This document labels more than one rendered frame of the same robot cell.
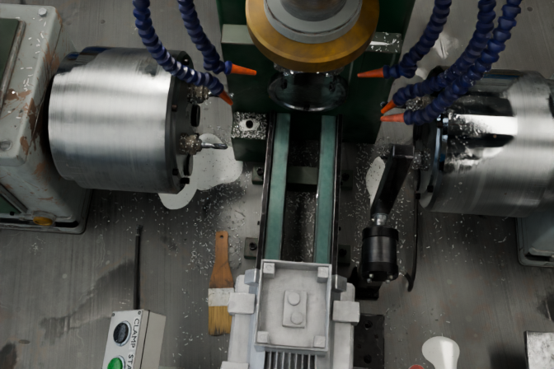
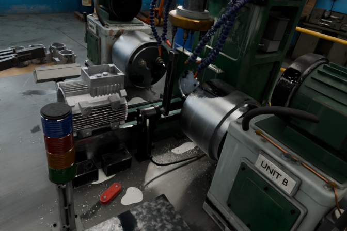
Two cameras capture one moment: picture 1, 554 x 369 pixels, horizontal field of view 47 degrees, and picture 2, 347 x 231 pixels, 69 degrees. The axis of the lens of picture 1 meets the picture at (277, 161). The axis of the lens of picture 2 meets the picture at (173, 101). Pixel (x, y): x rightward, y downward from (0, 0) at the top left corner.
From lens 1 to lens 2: 93 cm
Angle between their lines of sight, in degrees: 45
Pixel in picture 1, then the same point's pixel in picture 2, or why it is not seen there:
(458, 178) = (192, 100)
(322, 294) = (113, 82)
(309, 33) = (180, 10)
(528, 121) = (232, 96)
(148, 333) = (72, 68)
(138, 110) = (138, 39)
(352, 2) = (199, 12)
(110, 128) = (128, 39)
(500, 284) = (185, 204)
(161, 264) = not seen: hidden behind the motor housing
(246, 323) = not seen: hidden behind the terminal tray
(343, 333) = (105, 102)
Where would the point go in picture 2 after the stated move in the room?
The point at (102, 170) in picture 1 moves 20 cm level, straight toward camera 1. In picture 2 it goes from (117, 51) to (96, 64)
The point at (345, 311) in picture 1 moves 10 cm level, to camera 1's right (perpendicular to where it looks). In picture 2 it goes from (113, 98) to (129, 112)
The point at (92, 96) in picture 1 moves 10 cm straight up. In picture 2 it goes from (134, 33) to (135, 13)
